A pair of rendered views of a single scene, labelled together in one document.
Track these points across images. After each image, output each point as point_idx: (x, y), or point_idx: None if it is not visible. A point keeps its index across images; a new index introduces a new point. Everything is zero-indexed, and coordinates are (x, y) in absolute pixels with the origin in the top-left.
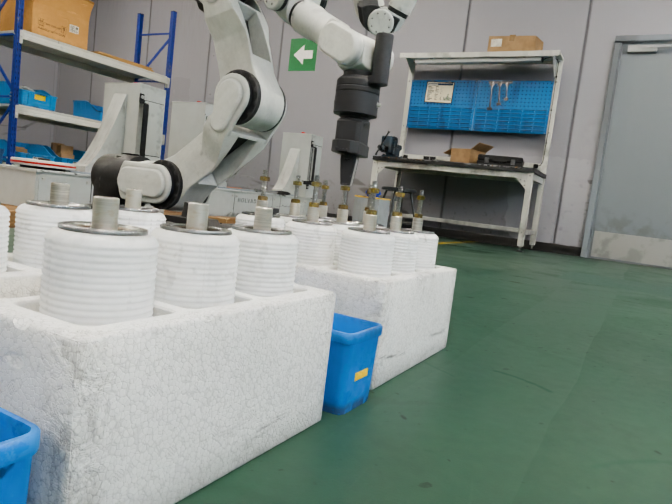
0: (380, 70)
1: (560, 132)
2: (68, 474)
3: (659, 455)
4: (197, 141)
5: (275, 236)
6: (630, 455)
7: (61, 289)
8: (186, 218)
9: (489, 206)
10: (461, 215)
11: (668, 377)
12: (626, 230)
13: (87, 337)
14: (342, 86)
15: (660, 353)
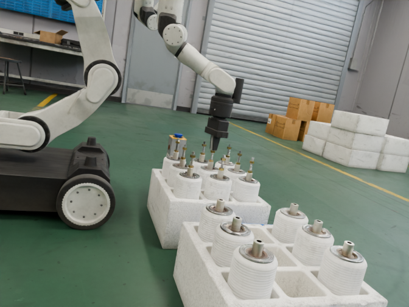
0: (240, 97)
1: (107, 27)
2: None
3: (335, 241)
4: (64, 104)
5: (307, 217)
6: (333, 244)
7: (358, 284)
8: (100, 170)
9: (64, 70)
10: (45, 75)
11: (282, 199)
12: (143, 88)
13: (384, 298)
14: (222, 103)
15: (260, 184)
